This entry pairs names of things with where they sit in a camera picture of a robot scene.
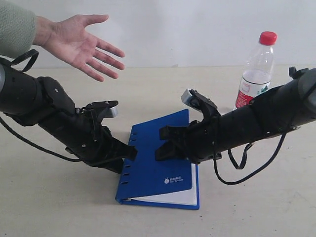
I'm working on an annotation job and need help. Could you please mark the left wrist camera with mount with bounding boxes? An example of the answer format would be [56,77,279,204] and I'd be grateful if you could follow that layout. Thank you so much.
[76,100,119,123]

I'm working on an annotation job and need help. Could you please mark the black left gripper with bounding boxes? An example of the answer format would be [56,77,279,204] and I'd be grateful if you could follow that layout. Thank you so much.
[83,126,138,174]

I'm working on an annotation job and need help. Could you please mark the clear water bottle red label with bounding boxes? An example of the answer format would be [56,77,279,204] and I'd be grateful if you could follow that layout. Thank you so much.
[234,31,277,109]

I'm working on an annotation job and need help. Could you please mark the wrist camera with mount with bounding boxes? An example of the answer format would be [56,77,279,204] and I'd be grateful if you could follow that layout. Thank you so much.
[181,89,220,119]
[76,100,119,123]

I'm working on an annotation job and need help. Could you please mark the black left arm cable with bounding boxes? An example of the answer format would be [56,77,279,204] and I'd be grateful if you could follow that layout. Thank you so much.
[0,48,124,163]

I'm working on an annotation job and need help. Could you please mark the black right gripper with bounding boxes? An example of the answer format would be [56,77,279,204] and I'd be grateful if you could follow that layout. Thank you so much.
[155,119,222,164]

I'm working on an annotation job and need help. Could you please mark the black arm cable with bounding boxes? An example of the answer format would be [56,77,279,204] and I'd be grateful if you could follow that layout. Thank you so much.
[212,86,316,185]
[0,48,124,163]

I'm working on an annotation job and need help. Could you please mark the person's open bare hand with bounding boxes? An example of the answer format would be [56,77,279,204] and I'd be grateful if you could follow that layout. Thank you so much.
[33,14,125,82]

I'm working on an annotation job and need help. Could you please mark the blue ring binder notebook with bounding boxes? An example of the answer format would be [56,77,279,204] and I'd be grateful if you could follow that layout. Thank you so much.
[115,109,200,210]

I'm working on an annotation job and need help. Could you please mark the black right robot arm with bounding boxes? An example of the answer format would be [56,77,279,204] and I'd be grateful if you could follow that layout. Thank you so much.
[155,67,316,164]

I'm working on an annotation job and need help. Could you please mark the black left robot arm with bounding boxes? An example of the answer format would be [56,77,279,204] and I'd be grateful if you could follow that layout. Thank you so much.
[0,59,137,173]

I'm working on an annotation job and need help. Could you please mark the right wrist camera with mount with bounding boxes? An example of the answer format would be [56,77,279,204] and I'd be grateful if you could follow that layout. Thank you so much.
[181,89,220,119]

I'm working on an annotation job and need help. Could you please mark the green knit sleeve forearm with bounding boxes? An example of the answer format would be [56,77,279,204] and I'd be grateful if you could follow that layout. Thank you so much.
[0,0,36,58]

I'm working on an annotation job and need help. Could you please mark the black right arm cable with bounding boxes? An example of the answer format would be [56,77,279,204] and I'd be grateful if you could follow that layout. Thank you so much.
[212,86,316,185]

